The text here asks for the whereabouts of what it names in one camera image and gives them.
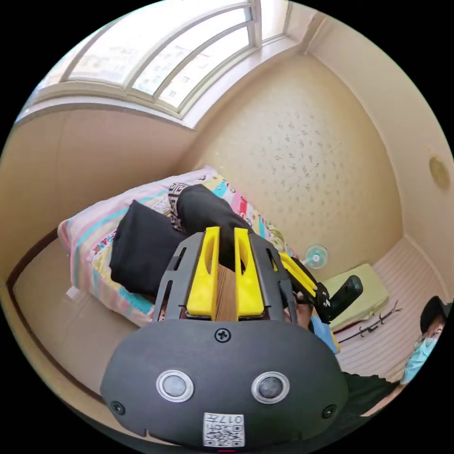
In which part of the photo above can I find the pile of clothes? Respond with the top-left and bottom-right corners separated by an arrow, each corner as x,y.
108,182 -> 191,296

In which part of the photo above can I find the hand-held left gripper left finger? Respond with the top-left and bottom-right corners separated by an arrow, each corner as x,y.
186,227 -> 221,317

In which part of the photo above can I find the black long sleeve shirt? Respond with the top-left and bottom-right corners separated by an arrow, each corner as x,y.
176,183 -> 255,272

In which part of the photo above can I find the small standing fan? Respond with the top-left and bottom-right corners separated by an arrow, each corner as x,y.
304,244 -> 330,271

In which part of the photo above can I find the person's body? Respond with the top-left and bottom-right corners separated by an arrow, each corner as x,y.
340,295 -> 454,420

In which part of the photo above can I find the round beige wall fixture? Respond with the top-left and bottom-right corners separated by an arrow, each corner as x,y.
428,155 -> 452,192

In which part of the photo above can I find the bed with printed quilt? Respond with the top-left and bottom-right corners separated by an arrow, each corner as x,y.
57,166 -> 303,328

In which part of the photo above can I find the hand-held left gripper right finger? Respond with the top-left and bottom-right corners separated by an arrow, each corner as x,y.
234,227 -> 265,317

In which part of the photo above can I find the black coat rack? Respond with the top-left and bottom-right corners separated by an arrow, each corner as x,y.
336,307 -> 404,344

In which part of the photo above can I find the window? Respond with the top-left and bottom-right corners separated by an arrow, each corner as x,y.
19,0 -> 297,129

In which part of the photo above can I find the person's right forearm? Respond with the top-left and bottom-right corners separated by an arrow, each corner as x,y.
307,314 -> 341,356

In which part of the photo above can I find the person's right hand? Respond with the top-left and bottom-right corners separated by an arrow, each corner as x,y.
293,304 -> 315,330

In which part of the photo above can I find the light green cushion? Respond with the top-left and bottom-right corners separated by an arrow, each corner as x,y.
318,263 -> 390,331

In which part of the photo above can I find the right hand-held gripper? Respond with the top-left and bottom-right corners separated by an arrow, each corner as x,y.
279,252 -> 337,323

